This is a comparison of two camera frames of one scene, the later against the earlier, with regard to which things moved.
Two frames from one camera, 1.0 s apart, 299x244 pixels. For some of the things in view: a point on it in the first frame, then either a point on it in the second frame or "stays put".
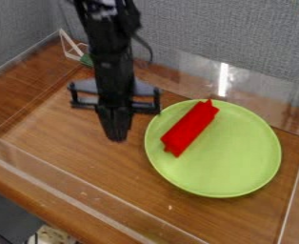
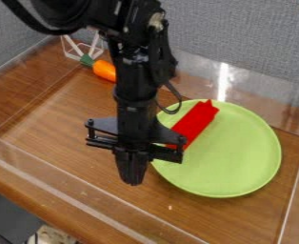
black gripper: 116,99 → 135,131
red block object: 180,134 stays put
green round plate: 231,159 stays put
